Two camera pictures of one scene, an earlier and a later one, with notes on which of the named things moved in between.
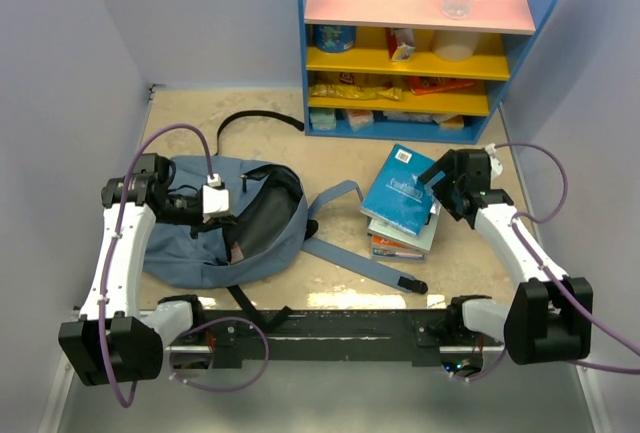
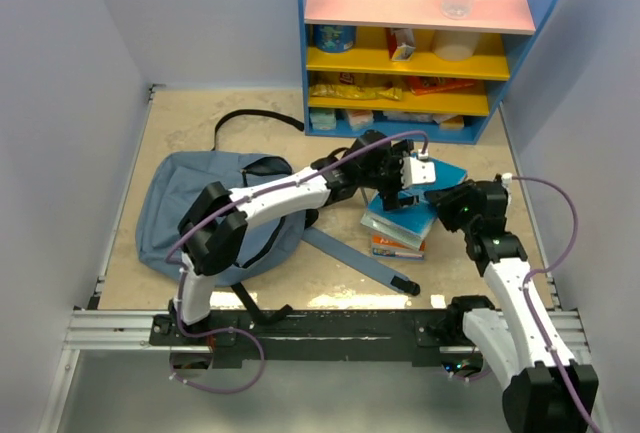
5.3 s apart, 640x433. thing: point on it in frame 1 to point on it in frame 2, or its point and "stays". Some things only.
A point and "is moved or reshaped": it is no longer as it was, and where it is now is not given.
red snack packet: (420, 85) stays
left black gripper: (212, 223) to (390, 198)
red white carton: (401, 44) stays
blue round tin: (334, 38) stays
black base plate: (236, 337) stays
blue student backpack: (250, 227) is moved or reshaped
